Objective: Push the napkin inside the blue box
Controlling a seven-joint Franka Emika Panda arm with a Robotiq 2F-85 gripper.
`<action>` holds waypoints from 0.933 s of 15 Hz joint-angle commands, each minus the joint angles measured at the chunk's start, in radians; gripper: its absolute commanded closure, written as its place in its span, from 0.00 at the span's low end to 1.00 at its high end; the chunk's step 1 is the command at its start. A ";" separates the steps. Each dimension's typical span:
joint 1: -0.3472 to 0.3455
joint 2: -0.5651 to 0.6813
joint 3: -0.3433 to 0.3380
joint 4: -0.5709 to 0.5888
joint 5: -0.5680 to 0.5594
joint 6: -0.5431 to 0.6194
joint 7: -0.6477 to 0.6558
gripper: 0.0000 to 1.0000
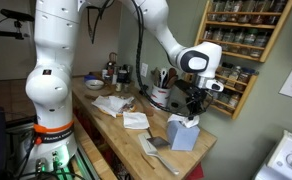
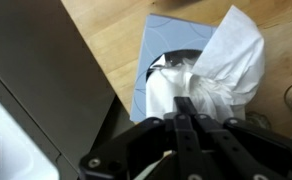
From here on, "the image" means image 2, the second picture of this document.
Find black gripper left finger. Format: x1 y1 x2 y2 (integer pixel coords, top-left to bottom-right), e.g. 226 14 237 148
79 96 204 180

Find white stove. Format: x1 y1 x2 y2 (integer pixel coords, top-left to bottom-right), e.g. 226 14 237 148
0 0 135 180

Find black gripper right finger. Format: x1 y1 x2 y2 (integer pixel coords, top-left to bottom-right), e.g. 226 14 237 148
185 96 292 180

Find blue tissue box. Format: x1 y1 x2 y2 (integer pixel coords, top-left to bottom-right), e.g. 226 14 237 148
129 13 247 124

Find white tissue napkin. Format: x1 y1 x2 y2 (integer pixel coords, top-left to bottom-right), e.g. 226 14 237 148
145 4 266 124

